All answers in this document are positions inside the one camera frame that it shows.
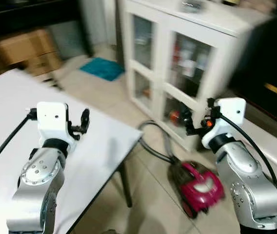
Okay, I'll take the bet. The teal floor mat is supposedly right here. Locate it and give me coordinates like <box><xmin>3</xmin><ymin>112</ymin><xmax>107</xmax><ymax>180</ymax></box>
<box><xmin>79</xmin><ymin>57</ymin><xmax>126</xmax><ymax>82</ymax></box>

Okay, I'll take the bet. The magenta vacuum cleaner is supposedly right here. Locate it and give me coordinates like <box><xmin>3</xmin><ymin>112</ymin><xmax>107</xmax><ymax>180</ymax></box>
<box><xmin>170</xmin><ymin>160</ymin><xmax>226</xmax><ymax>219</ymax></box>

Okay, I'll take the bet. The white glass-door cabinet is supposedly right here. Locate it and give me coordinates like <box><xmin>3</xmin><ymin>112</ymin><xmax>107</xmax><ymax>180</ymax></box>
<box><xmin>119</xmin><ymin>0</ymin><xmax>272</xmax><ymax>153</ymax></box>

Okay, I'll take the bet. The black tall cabinet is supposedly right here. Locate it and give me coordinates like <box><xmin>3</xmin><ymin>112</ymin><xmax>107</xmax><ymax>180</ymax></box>
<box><xmin>230</xmin><ymin>14</ymin><xmax>277</xmax><ymax>148</ymax></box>

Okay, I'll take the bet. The black table leg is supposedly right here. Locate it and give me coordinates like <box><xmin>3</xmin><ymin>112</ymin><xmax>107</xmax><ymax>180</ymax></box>
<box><xmin>117</xmin><ymin>160</ymin><xmax>134</xmax><ymax>209</ymax></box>

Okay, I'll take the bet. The brown cardboard box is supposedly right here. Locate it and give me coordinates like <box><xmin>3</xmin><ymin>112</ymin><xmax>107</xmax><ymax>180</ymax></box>
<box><xmin>0</xmin><ymin>28</ymin><xmax>64</xmax><ymax>77</ymax></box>

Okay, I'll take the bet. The small grey object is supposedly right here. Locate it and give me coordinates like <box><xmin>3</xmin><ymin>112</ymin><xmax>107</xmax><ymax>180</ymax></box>
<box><xmin>179</xmin><ymin>0</ymin><xmax>205</xmax><ymax>13</ymax></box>

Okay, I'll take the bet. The black desk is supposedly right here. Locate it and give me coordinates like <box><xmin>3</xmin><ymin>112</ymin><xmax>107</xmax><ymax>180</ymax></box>
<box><xmin>0</xmin><ymin>0</ymin><xmax>94</xmax><ymax>41</ymax></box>

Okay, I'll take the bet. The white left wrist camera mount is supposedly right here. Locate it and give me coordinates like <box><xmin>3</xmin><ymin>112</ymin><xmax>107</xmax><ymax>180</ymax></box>
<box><xmin>36</xmin><ymin>101</ymin><xmax>79</xmax><ymax>147</ymax></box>

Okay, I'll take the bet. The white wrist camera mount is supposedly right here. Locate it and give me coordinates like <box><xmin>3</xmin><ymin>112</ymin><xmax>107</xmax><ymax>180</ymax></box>
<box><xmin>201</xmin><ymin>97</ymin><xmax>247</xmax><ymax>150</ymax></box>
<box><xmin>36</xmin><ymin>101</ymin><xmax>79</xmax><ymax>147</ymax></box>

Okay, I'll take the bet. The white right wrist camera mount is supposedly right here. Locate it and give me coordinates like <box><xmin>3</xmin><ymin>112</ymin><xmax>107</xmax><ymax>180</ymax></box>
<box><xmin>201</xmin><ymin>97</ymin><xmax>247</xmax><ymax>150</ymax></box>

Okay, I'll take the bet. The grey vacuum hose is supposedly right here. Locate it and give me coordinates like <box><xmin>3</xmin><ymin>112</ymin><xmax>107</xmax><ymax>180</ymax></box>
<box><xmin>137</xmin><ymin>120</ymin><xmax>179</xmax><ymax>165</ymax></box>

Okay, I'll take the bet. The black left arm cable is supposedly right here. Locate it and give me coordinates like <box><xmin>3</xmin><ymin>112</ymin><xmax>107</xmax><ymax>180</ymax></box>
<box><xmin>0</xmin><ymin>109</ymin><xmax>38</xmax><ymax>182</ymax></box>

